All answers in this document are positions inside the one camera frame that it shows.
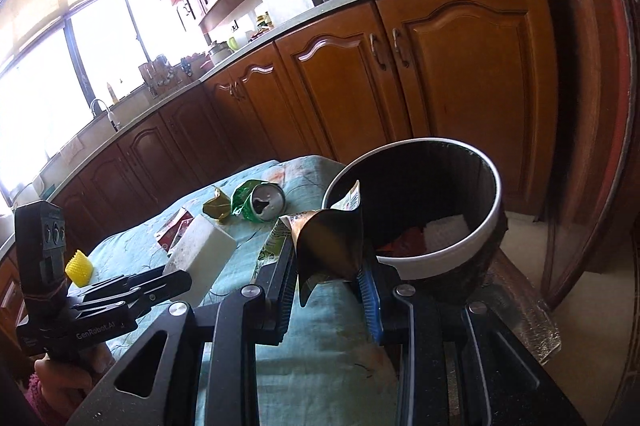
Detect red white milk carton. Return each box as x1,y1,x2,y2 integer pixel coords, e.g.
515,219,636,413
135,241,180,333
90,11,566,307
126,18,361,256
154,206,193,252

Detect white styrofoam block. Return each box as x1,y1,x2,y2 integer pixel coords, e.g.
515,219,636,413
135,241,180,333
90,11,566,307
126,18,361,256
163,215,236,308

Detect white foam fruit net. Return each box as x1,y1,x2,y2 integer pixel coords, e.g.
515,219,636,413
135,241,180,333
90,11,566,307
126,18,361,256
423,215,470,253

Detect crushed green drink can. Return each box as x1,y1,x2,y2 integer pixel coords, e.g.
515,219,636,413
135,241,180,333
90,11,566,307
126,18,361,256
231,179,286,224

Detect green brown snack bag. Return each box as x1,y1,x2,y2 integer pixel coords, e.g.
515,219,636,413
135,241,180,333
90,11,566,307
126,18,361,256
252,181,363,306

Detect red snack wrapper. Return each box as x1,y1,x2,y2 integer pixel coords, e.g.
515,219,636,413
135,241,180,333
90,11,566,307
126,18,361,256
376,227,426,257

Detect grey kitchen countertop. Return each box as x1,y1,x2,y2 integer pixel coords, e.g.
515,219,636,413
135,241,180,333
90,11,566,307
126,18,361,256
0,0,548,257

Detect white rim trash bin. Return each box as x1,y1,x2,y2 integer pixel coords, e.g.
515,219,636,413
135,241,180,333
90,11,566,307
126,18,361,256
322,138,504,281

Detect person's left hand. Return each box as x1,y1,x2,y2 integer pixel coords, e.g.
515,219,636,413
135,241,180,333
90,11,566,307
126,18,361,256
24,344,115,425

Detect yellow foam fruit net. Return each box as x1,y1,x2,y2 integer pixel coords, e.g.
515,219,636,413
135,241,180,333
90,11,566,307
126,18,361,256
65,250,93,287

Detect olive gold small wrapper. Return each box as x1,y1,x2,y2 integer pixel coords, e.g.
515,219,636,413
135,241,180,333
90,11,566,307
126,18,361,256
202,187,232,221

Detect chrome sink faucet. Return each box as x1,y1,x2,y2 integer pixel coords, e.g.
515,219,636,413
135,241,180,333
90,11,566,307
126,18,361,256
90,98,120,133

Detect knife block with utensils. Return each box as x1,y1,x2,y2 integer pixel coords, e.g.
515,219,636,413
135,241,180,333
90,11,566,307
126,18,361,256
138,56,176,97

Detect white rice cooker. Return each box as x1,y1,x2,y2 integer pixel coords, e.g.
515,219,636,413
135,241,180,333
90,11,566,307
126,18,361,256
207,41,234,66

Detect condiment bottles group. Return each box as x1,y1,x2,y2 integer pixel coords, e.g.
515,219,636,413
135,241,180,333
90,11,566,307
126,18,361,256
250,12,274,41

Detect wooden lower cabinets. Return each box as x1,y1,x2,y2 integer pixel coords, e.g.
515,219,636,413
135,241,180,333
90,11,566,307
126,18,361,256
0,0,559,347

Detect wooden door frame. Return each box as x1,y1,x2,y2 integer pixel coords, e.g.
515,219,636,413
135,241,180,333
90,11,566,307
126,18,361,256
541,0,639,308

